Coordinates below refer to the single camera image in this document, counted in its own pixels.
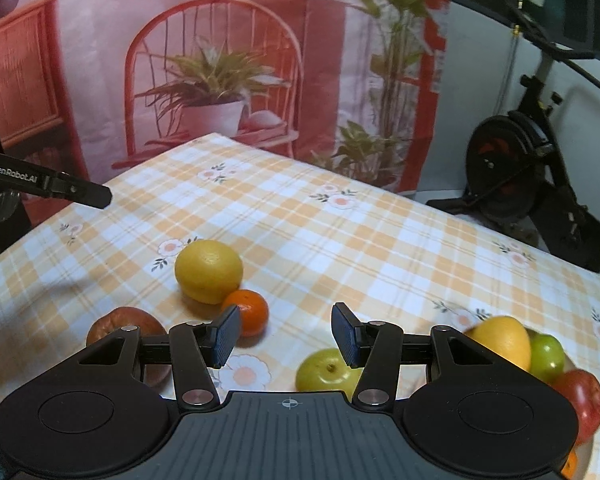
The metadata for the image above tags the beige round plate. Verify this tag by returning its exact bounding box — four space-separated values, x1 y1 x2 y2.
462 322 600 480

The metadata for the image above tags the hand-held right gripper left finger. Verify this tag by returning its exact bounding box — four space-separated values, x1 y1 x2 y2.
72 305 243 409

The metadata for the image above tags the pointed yellow lemon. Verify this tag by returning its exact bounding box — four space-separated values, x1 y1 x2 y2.
467 315 532 373

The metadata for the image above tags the printed backdrop cloth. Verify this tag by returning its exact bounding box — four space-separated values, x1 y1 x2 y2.
0 0 453 241

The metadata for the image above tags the yellow-green apple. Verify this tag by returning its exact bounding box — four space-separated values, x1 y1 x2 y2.
295 348 368 393

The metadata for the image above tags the dark green apple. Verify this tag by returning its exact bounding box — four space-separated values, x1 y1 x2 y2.
527 332 566 383

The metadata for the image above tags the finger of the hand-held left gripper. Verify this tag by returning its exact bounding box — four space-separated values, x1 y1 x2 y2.
45 170 113 210

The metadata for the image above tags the round yellow lemon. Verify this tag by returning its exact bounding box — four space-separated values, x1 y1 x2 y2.
174 240 244 305

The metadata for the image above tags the dark brownish red apple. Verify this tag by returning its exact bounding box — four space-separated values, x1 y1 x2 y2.
86 306 173 388

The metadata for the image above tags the bright red apple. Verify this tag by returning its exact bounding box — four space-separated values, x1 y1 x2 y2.
550 368 600 446

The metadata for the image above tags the black exercise bike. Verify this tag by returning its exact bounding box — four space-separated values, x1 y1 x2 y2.
427 0 600 271

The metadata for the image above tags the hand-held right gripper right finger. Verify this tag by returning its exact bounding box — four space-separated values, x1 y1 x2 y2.
331 303 501 409

